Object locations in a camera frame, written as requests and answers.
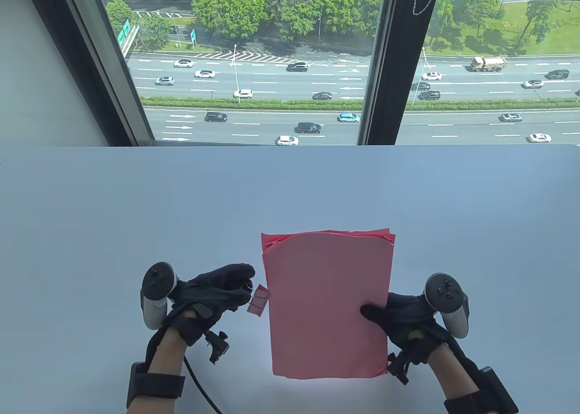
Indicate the person's right hand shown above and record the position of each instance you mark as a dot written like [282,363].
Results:
[408,323]

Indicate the person's left hand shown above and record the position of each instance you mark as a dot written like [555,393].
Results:
[208,296]

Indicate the pink binder clip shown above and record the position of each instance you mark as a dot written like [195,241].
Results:
[258,300]

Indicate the stack of pink paper sheets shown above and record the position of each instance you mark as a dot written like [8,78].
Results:
[331,305]

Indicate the person's right forearm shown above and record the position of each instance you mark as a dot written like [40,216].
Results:
[453,373]

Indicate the person's left forearm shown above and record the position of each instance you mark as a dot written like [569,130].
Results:
[167,355]

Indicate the black and white right controller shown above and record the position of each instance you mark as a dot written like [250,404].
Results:
[446,291]

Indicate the black and white controller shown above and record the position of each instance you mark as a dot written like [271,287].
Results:
[156,282]
[446,291]

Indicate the black and white left controller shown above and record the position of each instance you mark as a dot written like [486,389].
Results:
[156,282]

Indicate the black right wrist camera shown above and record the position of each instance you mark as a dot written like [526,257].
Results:
[398,368]

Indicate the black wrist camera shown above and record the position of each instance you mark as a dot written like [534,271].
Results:
[398,368]
[217,346]

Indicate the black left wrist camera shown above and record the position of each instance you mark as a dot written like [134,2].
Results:
[217,346]

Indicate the dark window frame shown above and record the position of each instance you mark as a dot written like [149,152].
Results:
[394,69]

